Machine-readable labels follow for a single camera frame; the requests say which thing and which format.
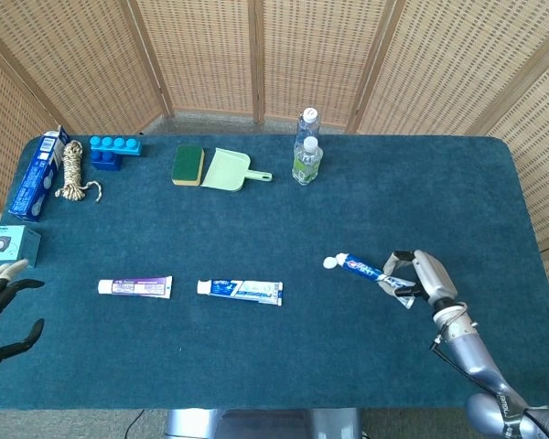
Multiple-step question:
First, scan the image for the light blue four-stud block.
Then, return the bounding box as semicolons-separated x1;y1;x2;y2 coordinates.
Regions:
89;135;143;158

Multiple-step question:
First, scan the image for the silver robot torso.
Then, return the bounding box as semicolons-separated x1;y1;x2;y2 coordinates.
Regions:
164;408;363;439

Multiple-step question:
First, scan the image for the small teal box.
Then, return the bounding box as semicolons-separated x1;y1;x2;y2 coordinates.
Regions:
0;224;43;269

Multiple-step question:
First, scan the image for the long blue white box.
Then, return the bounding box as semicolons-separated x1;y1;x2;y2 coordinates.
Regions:
7;125;71;224

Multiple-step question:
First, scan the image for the teal table cloth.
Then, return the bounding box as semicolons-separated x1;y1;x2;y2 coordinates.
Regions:
0;134;549;411

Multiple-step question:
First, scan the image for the clear bottle purple label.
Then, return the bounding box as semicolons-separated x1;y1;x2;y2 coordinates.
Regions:
294;107;322;159

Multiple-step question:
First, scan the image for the flattened blue white toothpaste tube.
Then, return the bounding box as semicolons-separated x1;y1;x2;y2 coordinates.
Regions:
196;279;285;307

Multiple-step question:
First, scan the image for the purple white toothpaste tube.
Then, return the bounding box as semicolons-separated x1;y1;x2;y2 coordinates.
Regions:
97;275;174;300

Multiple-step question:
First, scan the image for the dark blue two-stud block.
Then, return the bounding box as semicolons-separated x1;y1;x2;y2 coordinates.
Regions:
91;150;124;173

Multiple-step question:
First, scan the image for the green yellow sponge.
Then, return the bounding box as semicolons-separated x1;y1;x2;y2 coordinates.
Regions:
171;145;207;188

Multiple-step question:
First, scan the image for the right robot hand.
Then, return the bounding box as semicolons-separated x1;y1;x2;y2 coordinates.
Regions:
377;249;459;308

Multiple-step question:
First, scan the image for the light green dustpan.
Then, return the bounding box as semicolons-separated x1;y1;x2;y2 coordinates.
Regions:
200;147;274;193

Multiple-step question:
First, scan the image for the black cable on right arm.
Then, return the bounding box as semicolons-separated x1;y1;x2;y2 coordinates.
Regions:
429;304;532;415

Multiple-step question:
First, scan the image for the beige brown rope bundle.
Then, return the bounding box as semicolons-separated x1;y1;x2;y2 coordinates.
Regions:
54;140;104;204

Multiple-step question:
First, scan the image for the black cable on floor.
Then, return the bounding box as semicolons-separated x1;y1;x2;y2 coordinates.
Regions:
124;409;146;439

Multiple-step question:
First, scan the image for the wicker folding screen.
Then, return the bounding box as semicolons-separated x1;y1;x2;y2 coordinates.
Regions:
0;0;549;330

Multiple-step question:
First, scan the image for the Crest blue white toothpaste tube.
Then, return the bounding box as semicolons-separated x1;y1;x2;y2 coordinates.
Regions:
323;252;416;310

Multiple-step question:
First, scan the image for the clear bottle green label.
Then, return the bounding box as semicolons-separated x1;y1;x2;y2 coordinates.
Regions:
291;135;325;187

